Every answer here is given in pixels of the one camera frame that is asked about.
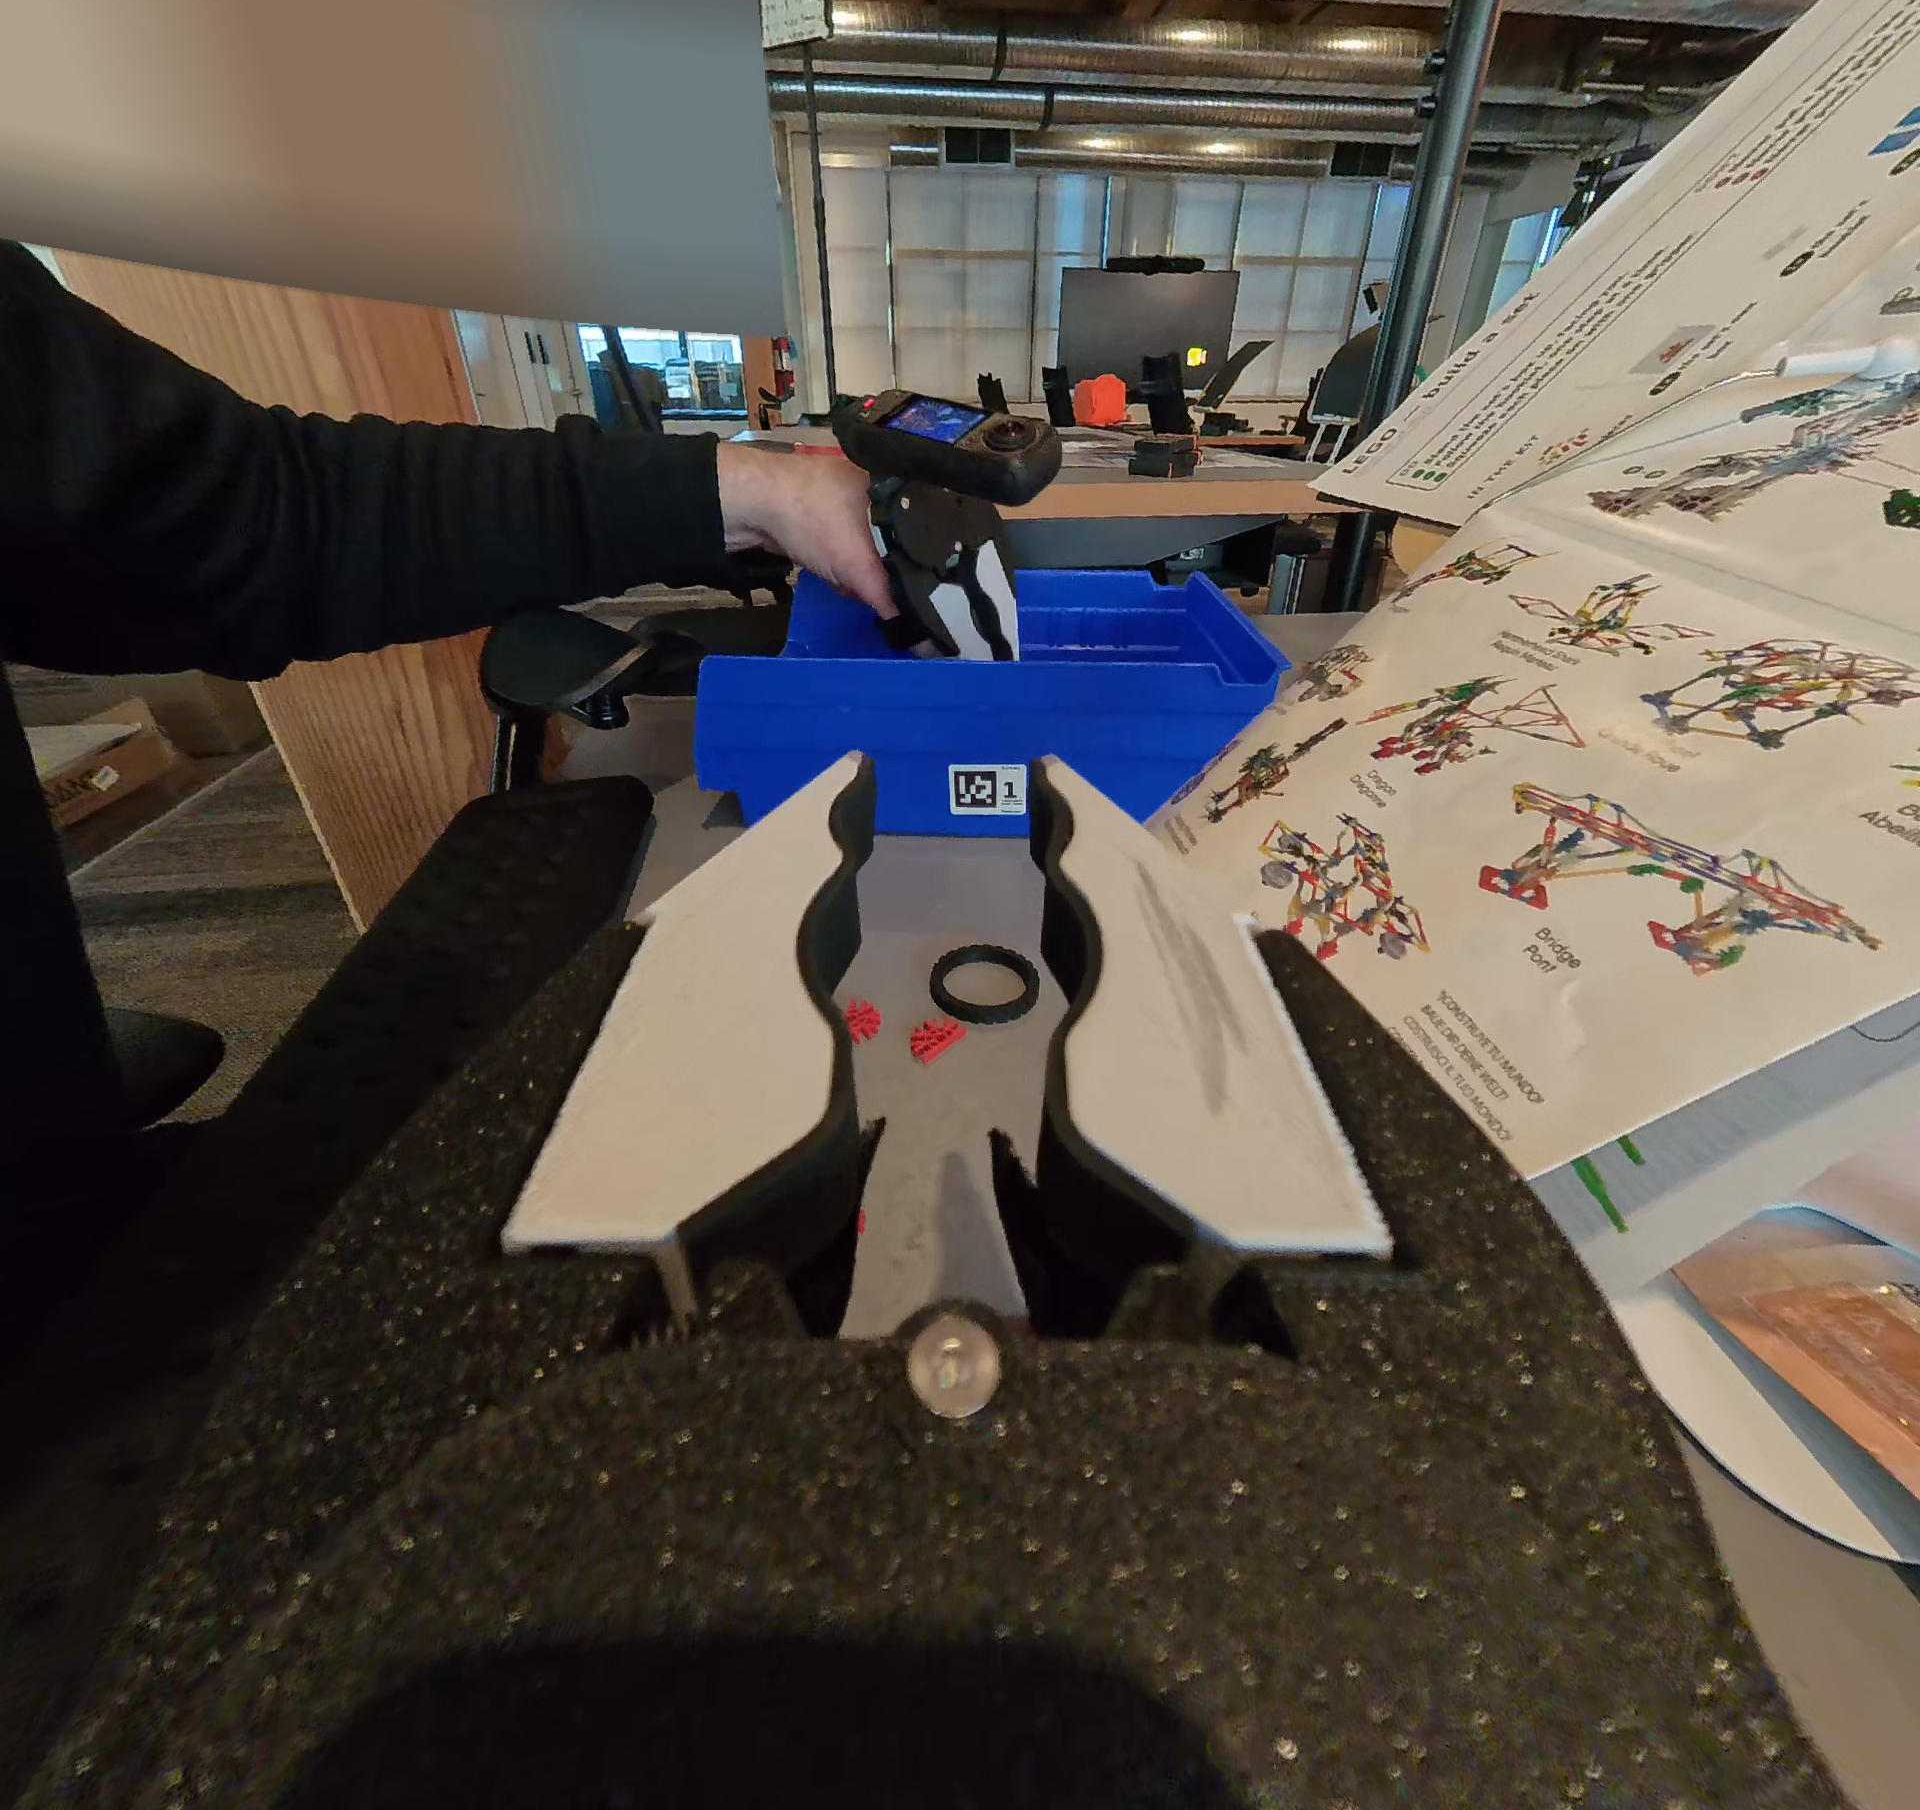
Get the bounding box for black monitor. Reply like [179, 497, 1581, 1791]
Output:
[1058, 270, 1242, 394]

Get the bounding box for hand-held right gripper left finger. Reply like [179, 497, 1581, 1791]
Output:
[503, 754, 885, 1339]

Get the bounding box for black rubber tire ring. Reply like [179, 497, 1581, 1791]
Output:
[928, 946, 1040, 1028]

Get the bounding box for black chair with armrest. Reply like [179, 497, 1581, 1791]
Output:
[479, 550, 796, 792]

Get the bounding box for cardboard box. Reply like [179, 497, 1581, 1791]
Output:
[22, 669, 270, 830]

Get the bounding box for blue plastic bin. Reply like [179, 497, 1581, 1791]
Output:
[694, 567, 1292, 836]

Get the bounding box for person's left hand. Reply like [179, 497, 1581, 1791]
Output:
[717, 438, 904, 627]

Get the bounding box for wooden office desk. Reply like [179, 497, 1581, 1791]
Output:
[718, 421, 1353, 530]

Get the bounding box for black chair seat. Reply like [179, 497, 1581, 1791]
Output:
[104, 1008, 227, 1136]

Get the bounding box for construction toy model booklet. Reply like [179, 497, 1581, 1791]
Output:
[1147, 514, 1920, 1183]

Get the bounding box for white door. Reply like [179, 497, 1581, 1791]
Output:
[457, 312, 580, 430]

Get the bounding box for black mesh office chair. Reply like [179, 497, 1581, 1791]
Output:
[1303, 325, 1403, 469]

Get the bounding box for black metal pole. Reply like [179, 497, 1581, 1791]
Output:
[1334, 0, 1531, 611]

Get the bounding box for clear plastic parts bag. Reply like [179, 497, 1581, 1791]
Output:
[1671, 1201, 1920, 1468]

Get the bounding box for wooden partition panel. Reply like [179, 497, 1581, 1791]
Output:
[52, 251, 505, 930]

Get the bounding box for person's torso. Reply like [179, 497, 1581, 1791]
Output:
[0, 669, 151, 1513]

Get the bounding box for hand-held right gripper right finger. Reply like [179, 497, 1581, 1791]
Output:
[990, 756, 1397, 1339]

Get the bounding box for person's left forearm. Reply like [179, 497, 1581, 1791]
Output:
[0, 242, 738, 682]

